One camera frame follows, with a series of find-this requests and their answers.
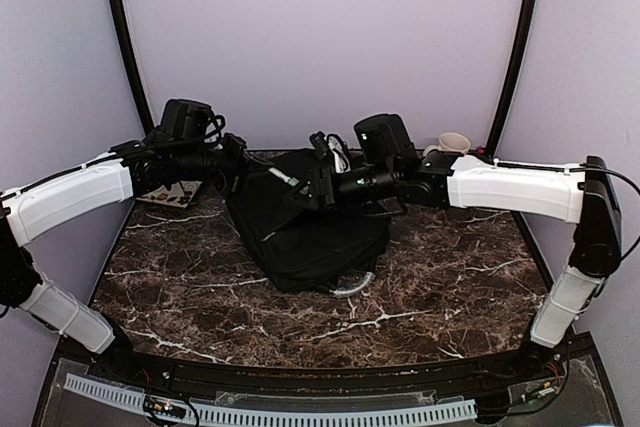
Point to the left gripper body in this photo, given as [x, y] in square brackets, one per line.
[232, 168]

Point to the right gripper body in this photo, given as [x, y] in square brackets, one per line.
[326, 174]

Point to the clear pen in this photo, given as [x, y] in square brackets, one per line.
[289, 180]

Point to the black student bag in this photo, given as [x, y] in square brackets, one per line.
[301, 250]

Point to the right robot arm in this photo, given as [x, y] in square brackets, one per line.
[580, 194]

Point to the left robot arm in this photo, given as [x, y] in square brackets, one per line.
[126, 171]

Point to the white mug with print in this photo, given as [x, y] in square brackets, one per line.
[450, 142]

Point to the small circuit board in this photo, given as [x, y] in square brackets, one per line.
[163, 409]

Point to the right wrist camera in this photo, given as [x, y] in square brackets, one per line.
[384, 140]

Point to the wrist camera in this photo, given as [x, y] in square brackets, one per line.
[185, 120]
[384, 140]

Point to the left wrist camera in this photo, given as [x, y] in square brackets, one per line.
[185, 120]

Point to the black front table rail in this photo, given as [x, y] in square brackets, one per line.
[483, 376]

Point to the left black frame post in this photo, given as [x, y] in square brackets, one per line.
[123, 36]

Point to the black frame post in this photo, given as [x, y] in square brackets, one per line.
[516, 59]
[123, 36]

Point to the white cable duct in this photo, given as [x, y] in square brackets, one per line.
[243, 409]

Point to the right black frame post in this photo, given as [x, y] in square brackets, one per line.
[516, 59]

